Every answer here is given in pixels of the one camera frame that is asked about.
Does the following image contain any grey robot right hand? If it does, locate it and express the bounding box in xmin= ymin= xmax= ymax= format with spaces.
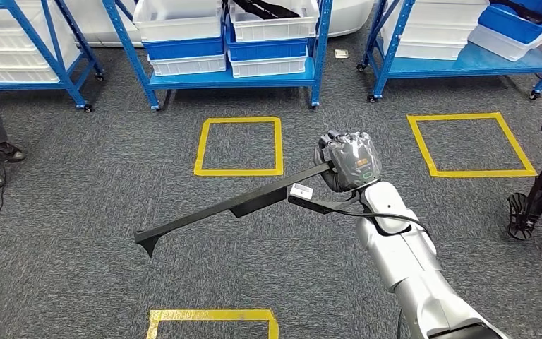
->
xmin=313 ymin=130 xmax=383 ymax=194

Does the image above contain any black plastic plate frame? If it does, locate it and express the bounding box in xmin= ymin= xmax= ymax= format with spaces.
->
xmin=133 ymin=161 xmax=335 ymax=258

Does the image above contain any blue steel shelf rack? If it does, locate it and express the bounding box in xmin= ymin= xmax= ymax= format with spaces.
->
xmin=0 ymin=0 xmax=106 ymax=113
xmin=100 ymin=0 xmax=335 ymax=112
xmin=356 ymin=0 xmax=542 ymax=104

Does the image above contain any black plastic part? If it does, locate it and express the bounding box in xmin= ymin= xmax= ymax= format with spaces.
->
xmin=231 ymin=0 xmax=302 ymax=20
xmin=489 ymin=0 xmax=542 ymax=25

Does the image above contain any yellow floor tape square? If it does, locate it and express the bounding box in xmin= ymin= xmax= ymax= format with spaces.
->
xmin=145 ymin=309 xmax=280 ymax=339
xmin=406 ymin=112 xmax=538 ymax=179
xmin=193 ymin=116 xmax=284 ymax=178

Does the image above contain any white car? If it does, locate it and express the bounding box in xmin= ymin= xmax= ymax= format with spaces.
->
xmin=65 ymin=0 xmax=377 ymax=48

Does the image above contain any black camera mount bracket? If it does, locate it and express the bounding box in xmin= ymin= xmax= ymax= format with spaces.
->
xmin=288 ymin=189 xmax=363 ymax=216

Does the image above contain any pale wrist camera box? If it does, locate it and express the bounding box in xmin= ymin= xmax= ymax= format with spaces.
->
xmin=289 ymin=183 xmax=315 ymax=201

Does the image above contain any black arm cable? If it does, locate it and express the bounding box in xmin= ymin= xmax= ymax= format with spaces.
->
xmin=334 ymin=208 xmax=433 ymax=239

